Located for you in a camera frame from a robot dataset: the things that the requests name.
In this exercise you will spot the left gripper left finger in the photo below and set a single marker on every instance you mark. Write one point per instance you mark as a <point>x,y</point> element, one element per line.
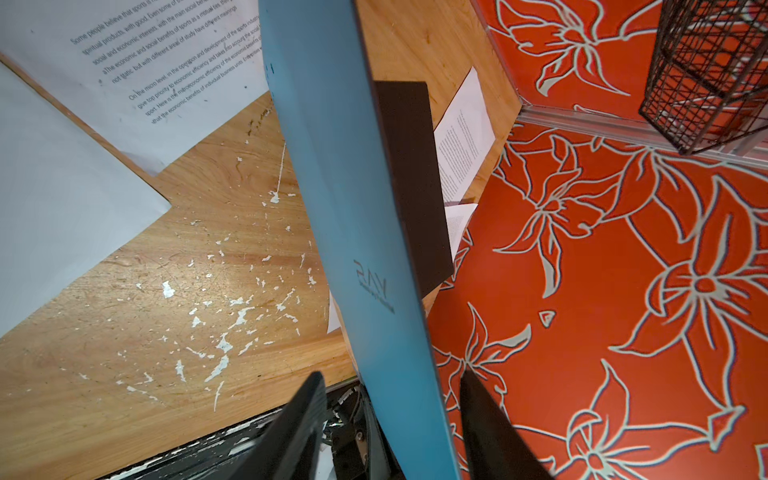
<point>290,447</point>

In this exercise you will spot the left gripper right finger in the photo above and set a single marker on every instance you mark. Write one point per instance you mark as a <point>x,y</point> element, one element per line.
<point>493,447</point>

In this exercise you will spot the blue folder black inside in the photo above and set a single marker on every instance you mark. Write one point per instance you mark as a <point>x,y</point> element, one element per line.
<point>318,74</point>

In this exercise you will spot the printed sheet right lower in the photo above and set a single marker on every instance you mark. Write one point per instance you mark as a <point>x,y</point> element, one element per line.
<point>334,317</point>

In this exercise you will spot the printed sheet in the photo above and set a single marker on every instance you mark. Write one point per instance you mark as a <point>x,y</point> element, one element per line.
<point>151,77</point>
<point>334,317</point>
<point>463,139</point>
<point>457,219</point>
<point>66,202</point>

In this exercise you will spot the printed sheet right upper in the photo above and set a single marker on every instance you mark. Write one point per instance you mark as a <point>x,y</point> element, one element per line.
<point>457,219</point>

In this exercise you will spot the printed sheet far right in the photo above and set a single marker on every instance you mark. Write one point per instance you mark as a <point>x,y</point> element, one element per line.
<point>463,139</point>

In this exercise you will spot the printed sheet left lower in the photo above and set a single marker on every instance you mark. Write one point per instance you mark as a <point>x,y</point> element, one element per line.
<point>66,202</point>

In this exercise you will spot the printed sheet left upper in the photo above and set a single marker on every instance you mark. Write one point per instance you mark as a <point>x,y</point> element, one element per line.
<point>151,77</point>

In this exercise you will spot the black wire basket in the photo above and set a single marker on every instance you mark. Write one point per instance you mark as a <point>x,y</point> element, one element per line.
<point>707,80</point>

